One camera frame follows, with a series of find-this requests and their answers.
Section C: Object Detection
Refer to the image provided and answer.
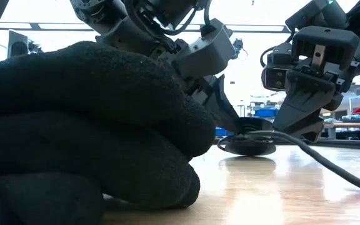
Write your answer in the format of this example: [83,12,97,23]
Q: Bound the blue storage bin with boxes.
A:
[254,108,279,119]
[215,127,234,138]

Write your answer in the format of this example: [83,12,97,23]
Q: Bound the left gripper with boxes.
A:
[184,74,242,134]

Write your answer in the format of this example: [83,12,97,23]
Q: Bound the wooden workbench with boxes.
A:
[322,122,360,140]

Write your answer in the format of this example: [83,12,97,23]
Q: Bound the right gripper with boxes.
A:
[261,43,360,143]

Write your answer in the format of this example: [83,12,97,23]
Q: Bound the dark cord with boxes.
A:
[216,129,360,193]

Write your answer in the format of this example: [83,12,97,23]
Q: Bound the black fabric bundle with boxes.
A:
[0,40,217,211]

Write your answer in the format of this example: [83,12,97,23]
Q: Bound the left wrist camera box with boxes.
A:
[171,17,238,79]

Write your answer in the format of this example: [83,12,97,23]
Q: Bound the grey box on stand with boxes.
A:
[7,29,29,60]

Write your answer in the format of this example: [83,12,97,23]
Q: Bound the small black device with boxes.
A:
[28,41,44,56]

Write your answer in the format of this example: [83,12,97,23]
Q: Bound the black camera on mount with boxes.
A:
[232,37,249,61]

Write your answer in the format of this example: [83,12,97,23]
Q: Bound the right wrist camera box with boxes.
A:
[291,26,360,73]

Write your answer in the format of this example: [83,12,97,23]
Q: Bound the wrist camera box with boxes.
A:
[291,26,360,73]
[171,17,238,79]

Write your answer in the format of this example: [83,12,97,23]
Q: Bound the LED light bar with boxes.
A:
[0,21,293,34]

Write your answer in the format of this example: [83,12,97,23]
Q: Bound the black aluminium table frame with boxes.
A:
[213,138,360,151]

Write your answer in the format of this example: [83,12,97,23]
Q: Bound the grey metal shelf rack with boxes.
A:
[237,101,256,119]

